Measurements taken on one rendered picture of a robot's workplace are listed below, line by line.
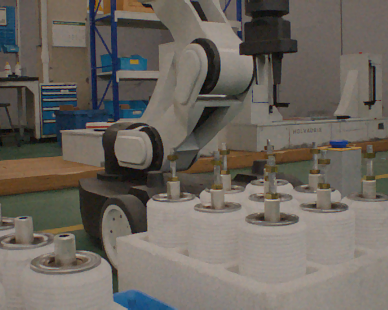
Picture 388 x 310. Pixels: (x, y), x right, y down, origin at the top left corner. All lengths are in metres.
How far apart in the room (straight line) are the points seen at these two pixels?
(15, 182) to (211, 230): 1.94
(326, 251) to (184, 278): 0.21
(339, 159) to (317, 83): 6.37
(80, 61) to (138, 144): 5.86
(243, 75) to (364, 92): 3.28
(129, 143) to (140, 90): 8.74
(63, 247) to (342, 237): 0.42
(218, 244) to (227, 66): 0.60
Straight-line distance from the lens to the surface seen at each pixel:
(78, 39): 7.37
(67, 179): 2.75
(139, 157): 1.53
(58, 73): 7.23
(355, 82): 4.57
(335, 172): 1.14
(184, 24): 1.42
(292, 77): 7.80
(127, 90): 10.18
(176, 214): 0.88
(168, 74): 3.30
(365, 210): 0.89
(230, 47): 1.33
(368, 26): 7.00
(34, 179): 2.69
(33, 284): 0.55
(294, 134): 3.77
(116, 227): 1.31
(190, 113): 1.34
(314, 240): 0.80
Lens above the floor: 0.42
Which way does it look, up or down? 6 degrees down
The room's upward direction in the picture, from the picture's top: 1 degrees counter-clockwise
